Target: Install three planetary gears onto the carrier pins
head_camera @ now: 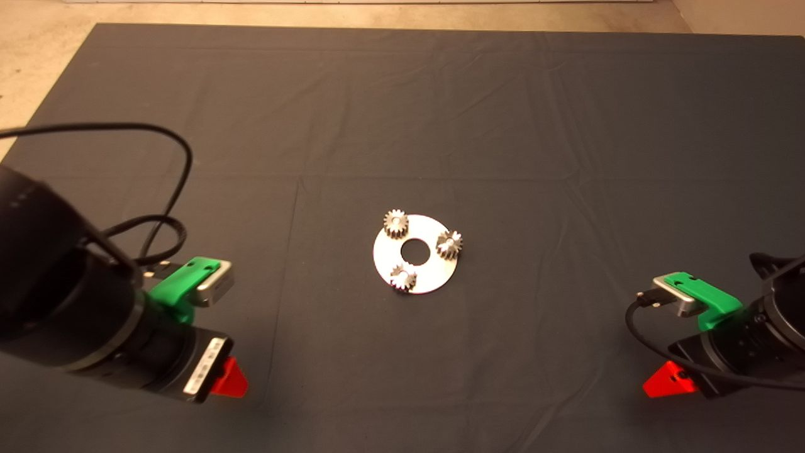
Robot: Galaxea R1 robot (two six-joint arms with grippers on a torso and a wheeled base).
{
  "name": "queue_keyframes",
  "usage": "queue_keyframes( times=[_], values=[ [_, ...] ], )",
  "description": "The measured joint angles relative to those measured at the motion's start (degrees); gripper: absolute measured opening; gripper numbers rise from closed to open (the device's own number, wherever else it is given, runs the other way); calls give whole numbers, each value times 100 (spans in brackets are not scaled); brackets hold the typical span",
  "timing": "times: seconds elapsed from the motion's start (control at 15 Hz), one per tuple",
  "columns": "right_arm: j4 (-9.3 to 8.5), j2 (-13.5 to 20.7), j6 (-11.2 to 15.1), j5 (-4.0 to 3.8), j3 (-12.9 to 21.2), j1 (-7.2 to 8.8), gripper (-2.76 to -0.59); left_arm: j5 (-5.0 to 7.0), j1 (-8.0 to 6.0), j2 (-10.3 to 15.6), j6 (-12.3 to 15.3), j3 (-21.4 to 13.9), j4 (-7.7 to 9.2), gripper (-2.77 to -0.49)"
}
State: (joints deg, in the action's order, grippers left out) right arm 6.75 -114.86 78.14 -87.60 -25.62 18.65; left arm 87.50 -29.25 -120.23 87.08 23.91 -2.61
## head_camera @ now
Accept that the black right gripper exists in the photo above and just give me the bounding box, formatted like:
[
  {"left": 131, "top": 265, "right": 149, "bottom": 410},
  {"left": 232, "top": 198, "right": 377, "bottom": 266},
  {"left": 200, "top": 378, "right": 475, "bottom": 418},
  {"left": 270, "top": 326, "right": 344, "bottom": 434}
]
[{"left": 643, "top": 315, "right": 787, "bottom": 399}]

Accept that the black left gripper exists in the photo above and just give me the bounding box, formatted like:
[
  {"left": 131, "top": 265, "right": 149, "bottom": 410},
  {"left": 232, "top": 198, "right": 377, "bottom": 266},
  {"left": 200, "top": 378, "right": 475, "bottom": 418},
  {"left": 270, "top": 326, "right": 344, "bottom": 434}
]
[{"left": 116, "top": 311, "right": 249, "bottom": 405}]

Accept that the small steel spur gear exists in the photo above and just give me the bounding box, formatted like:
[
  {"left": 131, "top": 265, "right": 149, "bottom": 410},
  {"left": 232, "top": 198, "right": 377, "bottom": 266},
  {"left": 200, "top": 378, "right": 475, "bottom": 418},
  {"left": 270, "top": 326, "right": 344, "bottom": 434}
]
[
  {"left": 389, "top": 264, "right": 418, "bottom": 293},
  {"left": 383, "top": 210, "right": 410, "bottom": 240}
]

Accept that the dark steel spur gear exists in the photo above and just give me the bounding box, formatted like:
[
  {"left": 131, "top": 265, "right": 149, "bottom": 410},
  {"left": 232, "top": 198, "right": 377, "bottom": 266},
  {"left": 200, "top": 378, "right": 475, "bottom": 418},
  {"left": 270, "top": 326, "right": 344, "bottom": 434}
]
[{"left": 436, "top": 230, "right": 464, "bottom": 260}]

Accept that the round metal carrier plate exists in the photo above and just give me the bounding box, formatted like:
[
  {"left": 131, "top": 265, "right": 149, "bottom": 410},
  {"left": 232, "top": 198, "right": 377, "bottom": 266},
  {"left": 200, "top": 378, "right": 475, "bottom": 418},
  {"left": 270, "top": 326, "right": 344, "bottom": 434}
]
[{"left": 372, "top": 215, "right": 459, "bottom": 295}]

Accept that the dark grey table cloth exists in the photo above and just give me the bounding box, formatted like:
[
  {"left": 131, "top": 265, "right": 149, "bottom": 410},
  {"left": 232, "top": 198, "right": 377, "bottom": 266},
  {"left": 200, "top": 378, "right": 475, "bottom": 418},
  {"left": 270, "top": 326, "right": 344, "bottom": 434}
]
[{"left": 0, "top": 24, "right": 805, "bottom": 453}]

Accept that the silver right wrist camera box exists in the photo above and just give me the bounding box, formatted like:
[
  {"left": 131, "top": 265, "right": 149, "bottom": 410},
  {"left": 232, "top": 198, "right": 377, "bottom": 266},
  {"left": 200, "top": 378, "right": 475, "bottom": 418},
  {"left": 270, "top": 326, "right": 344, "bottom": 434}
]
[{"left": 652, "top": 276, "right": 704, "bottom": 318}]

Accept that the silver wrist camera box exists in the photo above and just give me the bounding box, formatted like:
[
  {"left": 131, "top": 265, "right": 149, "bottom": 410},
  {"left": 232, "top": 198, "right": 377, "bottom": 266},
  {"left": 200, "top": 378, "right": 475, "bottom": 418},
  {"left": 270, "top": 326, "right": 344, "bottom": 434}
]
[
  {"left": 189, "top": 261, "right": 235, "bottom": 309},
  {"left": 652, "top": 276, "right": 704, "bottom": 318}
]

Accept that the green right camera mount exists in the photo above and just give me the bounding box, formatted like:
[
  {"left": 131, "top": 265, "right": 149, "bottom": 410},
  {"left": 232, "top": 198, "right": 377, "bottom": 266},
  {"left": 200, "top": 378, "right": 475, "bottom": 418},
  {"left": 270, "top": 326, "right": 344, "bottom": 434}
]
[{"left": 665, "top": 271, "right": 744, "bottom": 332}]

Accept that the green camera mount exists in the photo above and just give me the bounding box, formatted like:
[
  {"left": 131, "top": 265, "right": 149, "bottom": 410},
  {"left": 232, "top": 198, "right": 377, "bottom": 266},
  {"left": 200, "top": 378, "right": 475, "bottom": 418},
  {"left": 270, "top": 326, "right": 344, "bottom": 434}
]
[
  {"left": 150, "top": 257, "right": 222, "bottom": 325},
  {"left": 665, "top": 271, "right": 744, "bottom": 332}
]

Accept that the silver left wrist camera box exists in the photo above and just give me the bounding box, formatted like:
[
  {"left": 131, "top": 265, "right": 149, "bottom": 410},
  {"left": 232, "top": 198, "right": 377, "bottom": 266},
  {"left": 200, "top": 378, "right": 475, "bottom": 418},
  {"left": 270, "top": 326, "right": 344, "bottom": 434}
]
[{"left": 189, "top": 261, "right": 235, "bottom": 309}]

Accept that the green left camera mount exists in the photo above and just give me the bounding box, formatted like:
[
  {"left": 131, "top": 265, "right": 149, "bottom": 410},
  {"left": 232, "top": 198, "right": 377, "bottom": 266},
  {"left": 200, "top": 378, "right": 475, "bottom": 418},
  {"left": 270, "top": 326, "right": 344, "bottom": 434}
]
[{"left": 150, "top": 257, "right": 222, "bottom": 325}]

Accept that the black left camera cable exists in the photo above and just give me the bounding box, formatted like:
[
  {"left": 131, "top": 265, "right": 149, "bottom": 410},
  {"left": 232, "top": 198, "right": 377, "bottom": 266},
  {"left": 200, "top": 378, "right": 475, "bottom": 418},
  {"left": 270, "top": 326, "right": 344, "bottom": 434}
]
[{"left": 0, "top": 122, "right": 194, "bottom": 268}]

